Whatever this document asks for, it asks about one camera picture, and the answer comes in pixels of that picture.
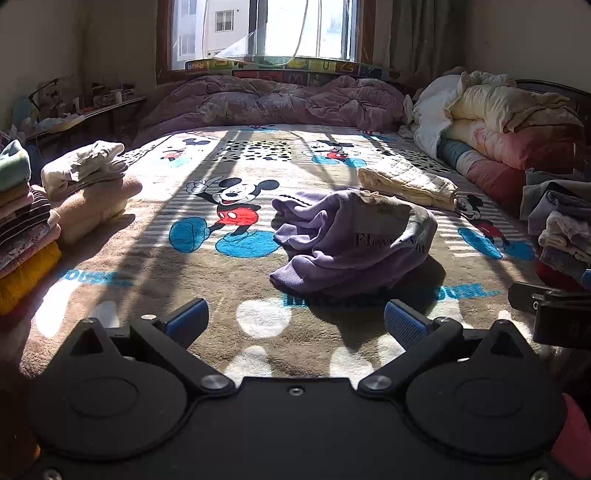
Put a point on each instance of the red cloth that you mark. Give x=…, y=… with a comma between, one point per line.
x=575, y=438

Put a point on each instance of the brown curtain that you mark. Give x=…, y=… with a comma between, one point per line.
x=425, y=37

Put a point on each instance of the right pile folded clothes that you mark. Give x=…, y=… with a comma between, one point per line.
x=554, y=198

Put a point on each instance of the colourful alphabet play mat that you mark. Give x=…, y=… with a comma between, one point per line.
x=295, y=69

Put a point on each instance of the red garment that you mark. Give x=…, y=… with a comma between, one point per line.
x=554, y=279

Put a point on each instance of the black desk lamp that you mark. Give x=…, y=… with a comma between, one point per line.
x=41, y=90

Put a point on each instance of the pink quilt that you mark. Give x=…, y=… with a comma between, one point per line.
x=517, y=143

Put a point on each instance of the stack of folded clothes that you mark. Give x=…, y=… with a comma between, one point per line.
x=23, y=249

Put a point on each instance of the purple sweatshirt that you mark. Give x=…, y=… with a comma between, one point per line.
x=351, y=263

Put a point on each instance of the mauve crumpled quilt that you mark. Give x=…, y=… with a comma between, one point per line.
x=277, y=101

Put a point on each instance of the dark wooden headboard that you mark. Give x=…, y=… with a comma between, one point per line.
x=572, y=97

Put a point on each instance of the pile of folded quilts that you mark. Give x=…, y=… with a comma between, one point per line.
x=429, y=120

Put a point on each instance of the white fleece garment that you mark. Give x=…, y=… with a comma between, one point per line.
x=568, y=235

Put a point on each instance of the beige folded blanket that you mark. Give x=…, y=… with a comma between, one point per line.
x=97, y=203

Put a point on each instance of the window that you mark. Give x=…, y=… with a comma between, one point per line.
x=286, y=27

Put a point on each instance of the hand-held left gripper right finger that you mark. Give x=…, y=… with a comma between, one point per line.
x=404, y=323

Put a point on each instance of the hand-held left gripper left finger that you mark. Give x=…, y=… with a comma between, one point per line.
x=187, y=318

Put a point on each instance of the cream folded garment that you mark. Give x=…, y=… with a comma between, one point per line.
x=78, y=166

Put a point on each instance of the blue-grey garment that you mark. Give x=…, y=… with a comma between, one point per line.
x=563, y=265

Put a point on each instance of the cartoon mouse printed blanket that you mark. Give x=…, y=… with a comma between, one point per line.
x=184, y=277

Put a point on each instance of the cream quilted folded cloth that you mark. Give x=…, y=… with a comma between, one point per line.
x=406, y=184

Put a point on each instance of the cluttered side table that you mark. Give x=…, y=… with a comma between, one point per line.
x=115, y=106

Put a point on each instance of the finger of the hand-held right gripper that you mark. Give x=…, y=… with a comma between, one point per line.
x=524, y=297

